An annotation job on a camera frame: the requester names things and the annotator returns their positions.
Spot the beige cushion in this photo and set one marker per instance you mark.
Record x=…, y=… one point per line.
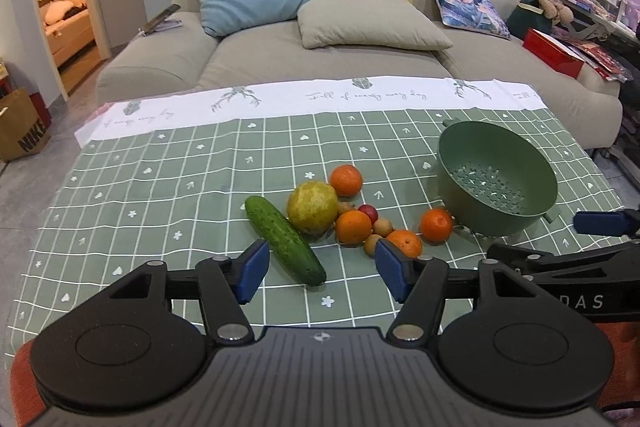
x=393, y=24

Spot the small red fruit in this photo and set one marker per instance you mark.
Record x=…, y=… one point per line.
x=370, y=212

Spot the orange tangerine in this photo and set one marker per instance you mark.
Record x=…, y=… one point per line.
x=436, y=225
x=353, y=227
x=407, y=242
x=346, y=180

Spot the green cucumber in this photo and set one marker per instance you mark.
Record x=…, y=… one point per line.
x=290, y=248

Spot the brown paper Nike bag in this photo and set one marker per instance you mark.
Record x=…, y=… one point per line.
x=22, y=131

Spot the green checked tablecloth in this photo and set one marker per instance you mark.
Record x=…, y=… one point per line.
x=168, y=178

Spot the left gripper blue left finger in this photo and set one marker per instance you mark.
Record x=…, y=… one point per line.
x=225, y=285

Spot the magazine on sofa arm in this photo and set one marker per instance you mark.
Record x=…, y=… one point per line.
x=155, y=22

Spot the beige sofa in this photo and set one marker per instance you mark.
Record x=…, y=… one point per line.
x=186, y=59

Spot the yellow-green pear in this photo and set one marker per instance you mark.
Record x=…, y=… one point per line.
x=312, y=207

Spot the green plastic colander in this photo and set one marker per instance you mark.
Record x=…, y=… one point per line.
x=493, y=181

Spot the red box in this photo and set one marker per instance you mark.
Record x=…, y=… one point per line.
x=554, y=53

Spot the brown longan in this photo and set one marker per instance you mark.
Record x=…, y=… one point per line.
x=345, y=207
x=370, y=244
x=383, y=227

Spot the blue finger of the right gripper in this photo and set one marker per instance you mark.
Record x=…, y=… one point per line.
x=607, y=223

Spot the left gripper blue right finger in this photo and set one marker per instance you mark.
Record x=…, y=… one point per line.
x=418, y=285

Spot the dark green bag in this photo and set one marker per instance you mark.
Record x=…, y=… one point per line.
x=528, y=14

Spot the blue patterned cushion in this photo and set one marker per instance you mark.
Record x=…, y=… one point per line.
x=473, y=15

